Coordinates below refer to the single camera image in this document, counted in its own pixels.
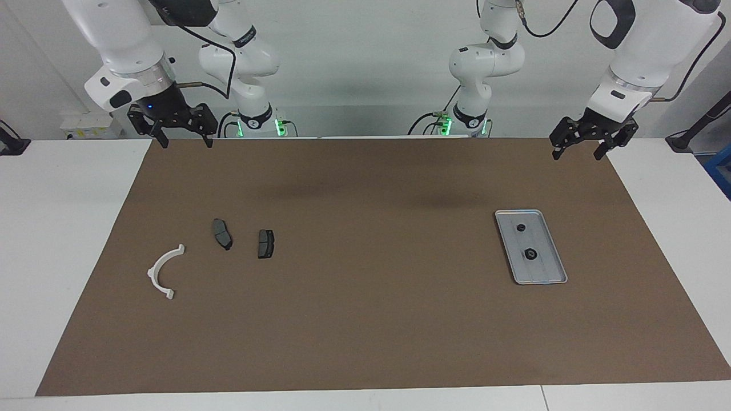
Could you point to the white box with labels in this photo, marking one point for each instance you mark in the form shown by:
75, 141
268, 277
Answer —
85, 123

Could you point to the curved dark brake pad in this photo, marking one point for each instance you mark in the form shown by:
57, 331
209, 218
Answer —
221, 233

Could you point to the blue crate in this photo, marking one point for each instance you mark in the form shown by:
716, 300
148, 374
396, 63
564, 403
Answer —
721, 171

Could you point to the black stand with pole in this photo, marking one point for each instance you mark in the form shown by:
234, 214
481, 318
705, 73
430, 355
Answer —
682, 140

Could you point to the brown table mat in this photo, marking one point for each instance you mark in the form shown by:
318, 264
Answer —
365, 314

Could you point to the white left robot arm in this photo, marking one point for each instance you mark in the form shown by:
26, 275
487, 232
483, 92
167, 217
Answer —
639, 57

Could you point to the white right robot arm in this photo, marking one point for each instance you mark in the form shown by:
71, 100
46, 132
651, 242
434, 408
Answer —
131, 45

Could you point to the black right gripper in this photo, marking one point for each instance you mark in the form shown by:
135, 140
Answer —
171, 114

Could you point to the silver metal tray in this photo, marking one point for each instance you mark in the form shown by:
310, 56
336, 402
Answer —
542, 271

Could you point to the white curved plastic bracket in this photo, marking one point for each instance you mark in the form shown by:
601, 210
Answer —
153, 274

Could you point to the rectangular dark brake pad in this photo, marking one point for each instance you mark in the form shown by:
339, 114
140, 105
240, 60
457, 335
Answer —
266, 244

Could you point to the large black bearing gear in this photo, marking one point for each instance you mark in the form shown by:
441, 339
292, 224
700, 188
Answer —
530, 255

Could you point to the black table clamp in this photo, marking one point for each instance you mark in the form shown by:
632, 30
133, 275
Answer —
12, 145

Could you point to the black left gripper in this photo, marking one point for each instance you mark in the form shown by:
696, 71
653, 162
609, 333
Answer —
594, 128

